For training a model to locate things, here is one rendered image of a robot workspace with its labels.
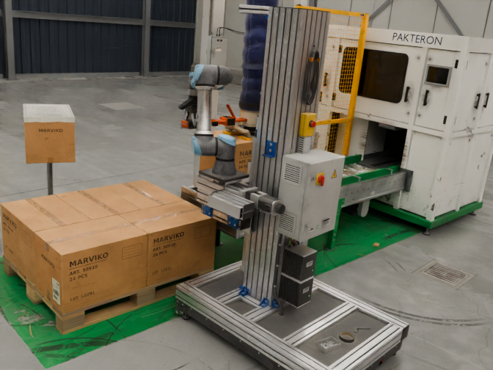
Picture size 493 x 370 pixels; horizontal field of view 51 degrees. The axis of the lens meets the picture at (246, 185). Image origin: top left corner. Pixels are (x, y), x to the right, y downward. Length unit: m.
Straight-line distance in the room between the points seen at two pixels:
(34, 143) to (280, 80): 2.46
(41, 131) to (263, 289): 2.39
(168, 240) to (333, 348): 1.33
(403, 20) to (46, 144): 9.77
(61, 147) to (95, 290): 1.68
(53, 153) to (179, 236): 1.58
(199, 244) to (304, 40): 1.69
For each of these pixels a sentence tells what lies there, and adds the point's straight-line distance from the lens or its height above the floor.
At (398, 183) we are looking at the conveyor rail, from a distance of 5.51.
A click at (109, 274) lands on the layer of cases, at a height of 0.33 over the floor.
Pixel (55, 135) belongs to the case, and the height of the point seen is 0.86.
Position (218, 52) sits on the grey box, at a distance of 4.97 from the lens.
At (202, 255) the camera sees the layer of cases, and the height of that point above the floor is 0.26.
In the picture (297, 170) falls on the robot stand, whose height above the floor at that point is 1.17.
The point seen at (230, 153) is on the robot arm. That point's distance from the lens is 3.13.
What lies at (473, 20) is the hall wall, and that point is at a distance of 12.33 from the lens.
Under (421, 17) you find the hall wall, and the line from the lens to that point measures 12.80.
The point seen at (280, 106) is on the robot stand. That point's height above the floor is 1.49.
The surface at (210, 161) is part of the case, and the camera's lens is 4.01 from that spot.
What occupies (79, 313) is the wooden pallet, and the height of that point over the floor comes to 0.11.
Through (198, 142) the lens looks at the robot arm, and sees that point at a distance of 3.09.
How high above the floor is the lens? 1.96
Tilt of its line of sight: 18 degrees down
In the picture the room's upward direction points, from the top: 5 degrees clockwise
